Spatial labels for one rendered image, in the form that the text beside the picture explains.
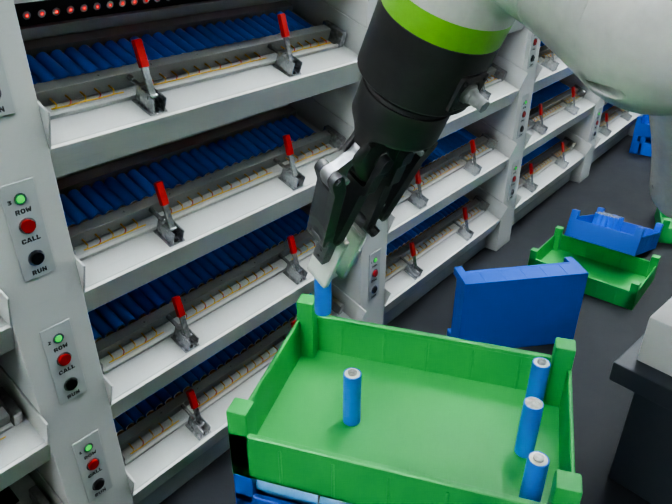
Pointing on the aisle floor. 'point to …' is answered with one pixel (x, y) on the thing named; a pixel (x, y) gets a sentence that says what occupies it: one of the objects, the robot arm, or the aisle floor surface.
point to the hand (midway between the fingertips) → (335, 251)
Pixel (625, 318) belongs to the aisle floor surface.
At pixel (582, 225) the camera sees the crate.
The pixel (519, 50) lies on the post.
